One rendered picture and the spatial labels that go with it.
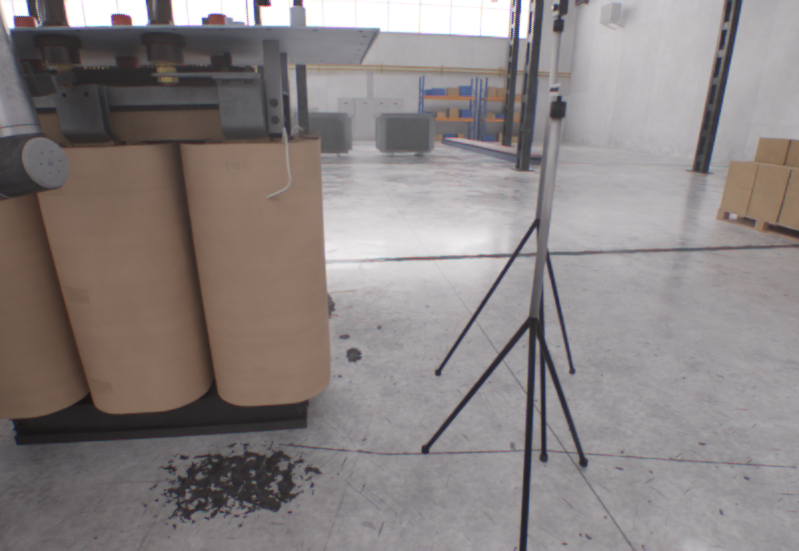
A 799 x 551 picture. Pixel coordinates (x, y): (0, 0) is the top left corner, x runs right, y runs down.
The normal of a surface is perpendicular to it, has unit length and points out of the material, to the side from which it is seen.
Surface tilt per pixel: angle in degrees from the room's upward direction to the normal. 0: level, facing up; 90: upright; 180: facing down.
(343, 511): 0
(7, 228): 90
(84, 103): 90
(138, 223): 90
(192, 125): 90
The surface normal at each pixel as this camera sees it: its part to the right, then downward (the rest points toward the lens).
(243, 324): 0.15, 0.34
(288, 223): 0.47, 0.31
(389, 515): 0.01, -0.94
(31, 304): 0.83, 0.20
